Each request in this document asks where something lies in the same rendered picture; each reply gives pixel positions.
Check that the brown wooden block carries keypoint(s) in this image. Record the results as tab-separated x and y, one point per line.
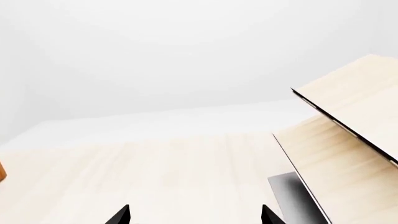
2	172

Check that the grey metal panel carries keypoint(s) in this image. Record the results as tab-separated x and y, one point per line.
290	198

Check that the light wood cabinet drawer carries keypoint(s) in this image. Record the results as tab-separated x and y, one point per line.
360	102

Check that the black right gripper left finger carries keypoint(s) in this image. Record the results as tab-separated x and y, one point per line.
120	217

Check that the light wood cabinet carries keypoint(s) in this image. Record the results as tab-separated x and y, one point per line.
348	177

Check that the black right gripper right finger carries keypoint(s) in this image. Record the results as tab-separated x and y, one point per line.
270	217

